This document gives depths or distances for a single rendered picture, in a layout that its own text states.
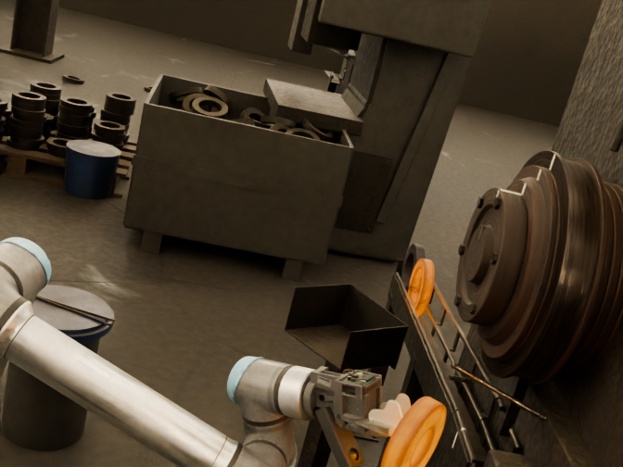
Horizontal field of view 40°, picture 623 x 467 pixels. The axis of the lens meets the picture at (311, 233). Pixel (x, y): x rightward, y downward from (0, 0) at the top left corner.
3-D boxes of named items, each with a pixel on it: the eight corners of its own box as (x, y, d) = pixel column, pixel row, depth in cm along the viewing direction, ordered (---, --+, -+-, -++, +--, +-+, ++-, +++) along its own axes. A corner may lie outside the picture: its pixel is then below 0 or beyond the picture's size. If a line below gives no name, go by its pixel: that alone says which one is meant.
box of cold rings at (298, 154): (308, 231, 509) (340, 104, 484) (320, 286, 431) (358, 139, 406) (137, 196, 494) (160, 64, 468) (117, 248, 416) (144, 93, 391)
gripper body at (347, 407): (363, 387, 138) (302, 374, 145) (362, 437, 139) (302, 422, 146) (386, 375, 144) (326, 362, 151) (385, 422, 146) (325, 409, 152)
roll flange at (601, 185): (529, 330, 204) (596, 145, 189) (591, 439, 159) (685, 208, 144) (489, 321, 203) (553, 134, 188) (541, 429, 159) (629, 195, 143)
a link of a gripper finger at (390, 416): (416, 409, 134) (365, 397, 139) (415, 444, 135) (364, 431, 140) (425, 402, 136) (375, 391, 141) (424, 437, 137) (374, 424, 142)
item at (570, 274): (489, 321, 203) (553, 134, 188) (541, 429, 159) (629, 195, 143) (464, 316, 202) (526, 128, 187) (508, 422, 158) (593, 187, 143)
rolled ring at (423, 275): (407, 326, 271) (417, 328, 271) (425, 286, 259) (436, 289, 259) (405, 285, 285) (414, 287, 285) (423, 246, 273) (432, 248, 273)
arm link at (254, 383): (256, 391, 163) (249, 345, 160) (310, 404, 156) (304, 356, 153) (226, 414, 156) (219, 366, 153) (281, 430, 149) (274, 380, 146)
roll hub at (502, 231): (468, 293, 190) (506, 175, 181) (494, 350, 164) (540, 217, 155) (444, 287, 190) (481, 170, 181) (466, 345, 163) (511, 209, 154)
